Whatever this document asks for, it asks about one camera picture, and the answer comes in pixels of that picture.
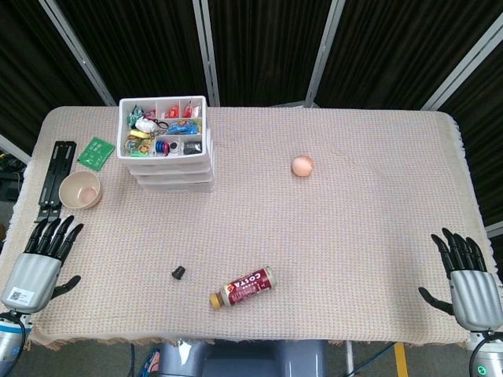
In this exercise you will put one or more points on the colourful printed bag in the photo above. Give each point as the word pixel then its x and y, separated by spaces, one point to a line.
pixel 151 363

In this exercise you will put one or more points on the beige woven tablecloth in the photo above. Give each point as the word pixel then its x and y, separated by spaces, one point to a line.
pixel 275 220

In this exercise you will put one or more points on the black folding stand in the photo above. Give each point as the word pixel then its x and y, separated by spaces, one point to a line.
pixel 59 165

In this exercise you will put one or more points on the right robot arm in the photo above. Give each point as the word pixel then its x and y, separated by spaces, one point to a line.
pixel 489 359

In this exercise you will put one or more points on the red snack packet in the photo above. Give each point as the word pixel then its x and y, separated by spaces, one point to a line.
pixel 171 112

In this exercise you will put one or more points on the blue disc stack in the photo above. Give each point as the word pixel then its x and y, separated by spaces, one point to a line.
pixel 161 147

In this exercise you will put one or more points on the blue snack packet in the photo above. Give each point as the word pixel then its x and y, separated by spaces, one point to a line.
pixel 181 128

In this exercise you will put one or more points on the red Costa coffee bottle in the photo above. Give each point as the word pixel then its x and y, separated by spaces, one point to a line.
pixel 247 287

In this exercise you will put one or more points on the red white packet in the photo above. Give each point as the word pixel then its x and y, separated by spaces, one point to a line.
pixel 189 110

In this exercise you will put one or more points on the aluminium partition post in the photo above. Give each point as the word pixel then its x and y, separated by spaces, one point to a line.
pixel 495 229
pixel 207 51
pixel 463 66
pixel 79 53
pixel 13 150
pixel 325 51

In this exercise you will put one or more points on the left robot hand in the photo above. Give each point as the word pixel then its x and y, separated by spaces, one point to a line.
pixel 33 279

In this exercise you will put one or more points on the black white round cap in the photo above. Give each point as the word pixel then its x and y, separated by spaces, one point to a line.
pixel 175 148

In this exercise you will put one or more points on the green sachet packet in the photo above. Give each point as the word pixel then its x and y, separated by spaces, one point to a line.
pixel 96 154

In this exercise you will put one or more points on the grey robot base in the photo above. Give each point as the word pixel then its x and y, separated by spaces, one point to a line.
pixel 243 359

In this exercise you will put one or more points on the metal table leg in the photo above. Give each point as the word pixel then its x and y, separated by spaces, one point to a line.
pixel 349 357

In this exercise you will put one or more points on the black rubber cap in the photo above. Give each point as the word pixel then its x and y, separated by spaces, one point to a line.
pixel 178 272

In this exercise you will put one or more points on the white drawer organizer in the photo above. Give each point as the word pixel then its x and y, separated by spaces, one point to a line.
pixel 122 153

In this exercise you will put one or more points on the colourful cartoon packet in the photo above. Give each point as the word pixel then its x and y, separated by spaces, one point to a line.
pixel 139 147

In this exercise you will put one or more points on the beige bowl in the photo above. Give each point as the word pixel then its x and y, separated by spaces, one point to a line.
pixel 70 196

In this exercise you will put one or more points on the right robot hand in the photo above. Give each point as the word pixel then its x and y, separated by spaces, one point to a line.
pixel 475 298

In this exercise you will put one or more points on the brown eggshell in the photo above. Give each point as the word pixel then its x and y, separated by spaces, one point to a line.
pixel 302 166

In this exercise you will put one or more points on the yellow candy packet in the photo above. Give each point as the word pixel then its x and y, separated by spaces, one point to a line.
pixel 138 135

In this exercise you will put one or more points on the green candy wrapper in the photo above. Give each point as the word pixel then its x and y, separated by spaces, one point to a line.
pixel 135 116

